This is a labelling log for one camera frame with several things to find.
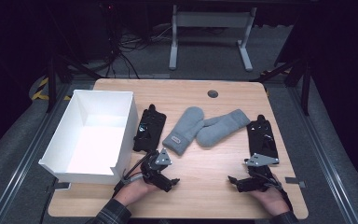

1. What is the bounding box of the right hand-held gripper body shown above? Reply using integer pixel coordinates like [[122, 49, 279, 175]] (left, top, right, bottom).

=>
[[236, 152, 282, 193]]

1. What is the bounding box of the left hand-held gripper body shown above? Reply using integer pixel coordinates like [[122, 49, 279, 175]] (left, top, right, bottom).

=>
[[140, 147, 173, 192]]

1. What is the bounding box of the grey mitten with label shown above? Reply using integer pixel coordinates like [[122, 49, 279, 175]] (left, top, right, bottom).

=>
[[162, 106, 205, 157]]

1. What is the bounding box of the plain grey mitten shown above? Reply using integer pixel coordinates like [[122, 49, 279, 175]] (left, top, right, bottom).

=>
[[195, 108, 252, 148]]

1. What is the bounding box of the white box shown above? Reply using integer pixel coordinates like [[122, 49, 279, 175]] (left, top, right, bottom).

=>
[[38, 89, 139, 186]]

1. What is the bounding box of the person's right hand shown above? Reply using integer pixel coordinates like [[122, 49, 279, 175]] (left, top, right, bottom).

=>
[[250, 174, 291, 217]]

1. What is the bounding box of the person's left hand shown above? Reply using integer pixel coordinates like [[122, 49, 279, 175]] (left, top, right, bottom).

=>
[[114, 175, 162, 207]]

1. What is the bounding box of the grey tape strip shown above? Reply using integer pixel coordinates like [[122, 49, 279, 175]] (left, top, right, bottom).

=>
[[53, 181, 72, 190], [284, 176, 307, 189]]

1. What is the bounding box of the black gripper holder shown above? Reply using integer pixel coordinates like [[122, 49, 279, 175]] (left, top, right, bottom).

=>
[[245, 114, 280, 160], [132, 104, 168, 154]]

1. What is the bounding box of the black metal stand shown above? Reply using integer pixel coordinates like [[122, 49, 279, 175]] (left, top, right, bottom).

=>
[[249, 55, 313, 117], [44, 52, 104, 114]]

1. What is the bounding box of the yellow and black floor tape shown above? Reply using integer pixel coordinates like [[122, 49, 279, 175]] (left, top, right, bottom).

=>
[[31, 77, 73, 102]]

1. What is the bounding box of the left gripper cable with plug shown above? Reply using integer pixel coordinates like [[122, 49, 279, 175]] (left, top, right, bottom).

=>
[[113, 150, 157, 198]]

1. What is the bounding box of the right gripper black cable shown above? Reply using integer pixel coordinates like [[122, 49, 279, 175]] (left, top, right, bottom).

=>
[[259, 169, 294, 213]]

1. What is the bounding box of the metal floor rail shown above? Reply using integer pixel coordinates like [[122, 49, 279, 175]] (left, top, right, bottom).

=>
[[0, 83, 73, 224], [286, 86, 358, 224]]

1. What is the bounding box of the bundle of floor cables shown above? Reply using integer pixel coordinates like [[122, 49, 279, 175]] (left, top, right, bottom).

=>
[[98, 2, 175, 79]]

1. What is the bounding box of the white desk frame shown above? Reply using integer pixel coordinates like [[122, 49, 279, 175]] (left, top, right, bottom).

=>
[[168, 4, 258, 73]]

